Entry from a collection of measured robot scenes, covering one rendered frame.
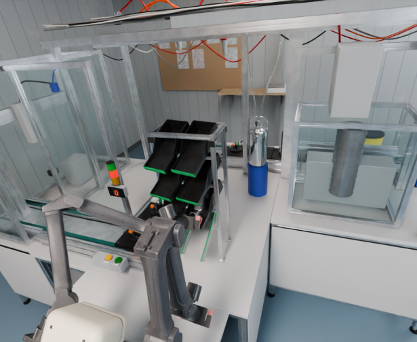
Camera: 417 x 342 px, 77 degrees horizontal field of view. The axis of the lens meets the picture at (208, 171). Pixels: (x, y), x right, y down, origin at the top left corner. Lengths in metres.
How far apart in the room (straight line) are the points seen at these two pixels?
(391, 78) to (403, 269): 2.95
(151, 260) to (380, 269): 1.73
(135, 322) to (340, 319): 1.65
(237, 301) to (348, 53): 1.40
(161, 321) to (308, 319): 1.77
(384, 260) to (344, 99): 1.08
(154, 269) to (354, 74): 1.40
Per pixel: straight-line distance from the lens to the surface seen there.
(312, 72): 4.42
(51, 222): 1.18
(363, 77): 1.69
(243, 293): 1.52
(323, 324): 2.52
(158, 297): 0.82
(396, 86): 4.58
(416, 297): 2.40
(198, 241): 1.51
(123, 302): 1.61
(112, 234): 1.94
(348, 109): 1.73
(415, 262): 2.16
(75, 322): 0.95
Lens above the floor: 2.10
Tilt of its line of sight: 29 degrees down
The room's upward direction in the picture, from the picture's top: 5 degrees counter-clockwise
